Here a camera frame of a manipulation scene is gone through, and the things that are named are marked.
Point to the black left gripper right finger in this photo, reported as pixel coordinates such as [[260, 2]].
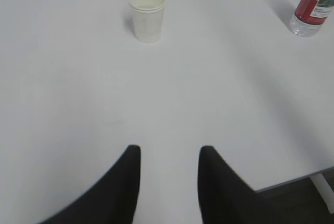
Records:
[[223, 196]]

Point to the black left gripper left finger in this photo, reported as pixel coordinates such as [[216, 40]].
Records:
[[113, 199]]

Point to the white paper cup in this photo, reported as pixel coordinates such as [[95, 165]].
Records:
[[147, 19]]

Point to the clear water bottle red label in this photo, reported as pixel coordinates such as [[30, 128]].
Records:
[[310, 16]]

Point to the white table leg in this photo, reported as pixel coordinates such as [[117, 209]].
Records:
[[324, 190]]

